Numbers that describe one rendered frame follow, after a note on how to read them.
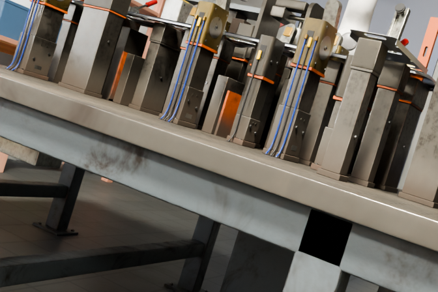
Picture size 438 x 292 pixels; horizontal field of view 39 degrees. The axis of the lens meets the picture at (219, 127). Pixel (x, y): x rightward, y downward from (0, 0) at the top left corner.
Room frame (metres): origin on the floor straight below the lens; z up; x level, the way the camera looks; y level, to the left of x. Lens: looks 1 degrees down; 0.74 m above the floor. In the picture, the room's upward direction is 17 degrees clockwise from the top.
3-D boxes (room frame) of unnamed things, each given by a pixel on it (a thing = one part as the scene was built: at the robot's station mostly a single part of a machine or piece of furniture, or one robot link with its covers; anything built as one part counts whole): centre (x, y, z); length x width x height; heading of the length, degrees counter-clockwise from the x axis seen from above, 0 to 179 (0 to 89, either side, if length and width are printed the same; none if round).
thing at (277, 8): (2.02, -0.13, 0.95); 0.18 x 0.13 x 0.49; 57
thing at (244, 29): (2.10, -0.02, 0.89); 0.12 x 0.07 x 0.38; 147
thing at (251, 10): (2.30, 0.08, 1.16); 0.37 x 0.14 x 0.02; 57
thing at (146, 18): (1.90, 0.09, 1.00); 1.38 x 0.22 x 0.02; 57
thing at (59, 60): (2.24, 0.60, 0.84); 0.12 x 0.05 x 0.29; 147
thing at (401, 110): (1.57, -0.44, 0.84); 0.12 x 0.05 x 0.29; 147
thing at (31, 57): (2.05, 0.67, 0.88); 0.14 x 0.09 x 0.36; 147
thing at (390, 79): (1.40, -0.35, 0.84); 0.05 x 0.05 x 0.29; 57
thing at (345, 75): (1.44, -0.28, 0.84); 0.12 x 0.07 x 0.28; 147
